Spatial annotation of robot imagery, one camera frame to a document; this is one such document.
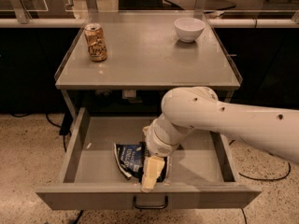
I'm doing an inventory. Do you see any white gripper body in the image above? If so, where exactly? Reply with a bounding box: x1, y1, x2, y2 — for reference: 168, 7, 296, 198
145, 114, 193, 157

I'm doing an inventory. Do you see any blue Kettle chip bag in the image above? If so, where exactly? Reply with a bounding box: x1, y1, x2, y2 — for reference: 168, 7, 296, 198
113, 142, 171, 183

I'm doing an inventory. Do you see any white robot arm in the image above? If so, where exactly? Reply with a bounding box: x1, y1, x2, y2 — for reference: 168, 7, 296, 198
141, 87, 299, 192

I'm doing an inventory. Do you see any grey open drawer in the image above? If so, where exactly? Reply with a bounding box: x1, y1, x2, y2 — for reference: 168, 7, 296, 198
36, 108, 262, 210

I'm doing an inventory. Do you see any grey cabinet counter unit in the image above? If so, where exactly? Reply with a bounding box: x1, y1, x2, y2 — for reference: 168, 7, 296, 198
55, 10, 242, 117

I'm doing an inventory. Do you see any gold soda can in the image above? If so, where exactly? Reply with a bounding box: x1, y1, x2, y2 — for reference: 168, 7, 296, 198
84, 23, 107, 62

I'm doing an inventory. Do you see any white ceramic bowl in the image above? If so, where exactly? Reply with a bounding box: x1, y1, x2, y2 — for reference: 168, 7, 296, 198
174, 18, 206, 43

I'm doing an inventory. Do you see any black drawer handle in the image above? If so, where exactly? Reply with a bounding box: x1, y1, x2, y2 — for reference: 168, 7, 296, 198
133, 196, 169, 210

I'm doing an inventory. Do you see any black floor cable left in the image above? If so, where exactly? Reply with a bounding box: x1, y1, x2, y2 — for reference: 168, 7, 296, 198
8, 111, 73, 152

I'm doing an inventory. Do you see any black floor cable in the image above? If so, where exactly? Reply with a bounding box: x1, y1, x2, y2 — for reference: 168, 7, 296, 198
8, 111, 73, 152
229, 139, 292, 182

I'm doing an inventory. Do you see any black floor cable right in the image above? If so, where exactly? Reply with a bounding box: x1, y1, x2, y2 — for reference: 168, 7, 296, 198
229, 139, 292, 182

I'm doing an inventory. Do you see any white horizontal rail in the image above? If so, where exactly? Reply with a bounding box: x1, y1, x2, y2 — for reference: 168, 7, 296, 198
0, 19, 299, 29

